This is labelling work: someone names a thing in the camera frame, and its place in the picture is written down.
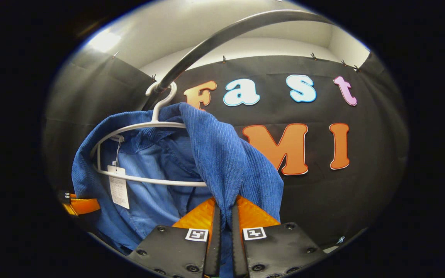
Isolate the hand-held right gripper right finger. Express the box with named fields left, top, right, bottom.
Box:
left=230, top=195, right=325, bottom=278

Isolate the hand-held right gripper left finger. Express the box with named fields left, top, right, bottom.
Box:
left=128, top=197, right=221, bottom=278

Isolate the blue corduroy shirt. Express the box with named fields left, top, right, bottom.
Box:
left=72, top=102, right=285, bottom=278

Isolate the white clothes hanger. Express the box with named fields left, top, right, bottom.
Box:
left=90, top=81, right=207, bottom=188

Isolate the black clothes rack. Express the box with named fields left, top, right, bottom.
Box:
left=141, top=10, right=335, bottom=110

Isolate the ceiling light panel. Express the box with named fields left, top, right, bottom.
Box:
left=87, top=31, right=122, bottom=53

